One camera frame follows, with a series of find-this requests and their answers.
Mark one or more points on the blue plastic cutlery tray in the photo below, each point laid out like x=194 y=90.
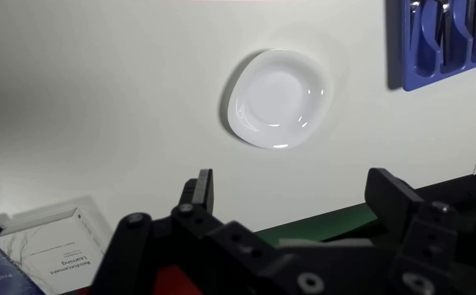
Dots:
x=437 y=43

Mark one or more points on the white ceramic plate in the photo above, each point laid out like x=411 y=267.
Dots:
x=280 y=100

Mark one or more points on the black-handled fork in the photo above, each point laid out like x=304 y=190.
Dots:
x=414 y=5

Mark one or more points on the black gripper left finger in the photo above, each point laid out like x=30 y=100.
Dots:
x=199 y=190

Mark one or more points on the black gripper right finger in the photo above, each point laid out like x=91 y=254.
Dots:
x=391 y=200

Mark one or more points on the green chair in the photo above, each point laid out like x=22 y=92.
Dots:
x=322 y=226

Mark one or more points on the white paper booklet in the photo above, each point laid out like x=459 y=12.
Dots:
x=58 y=246

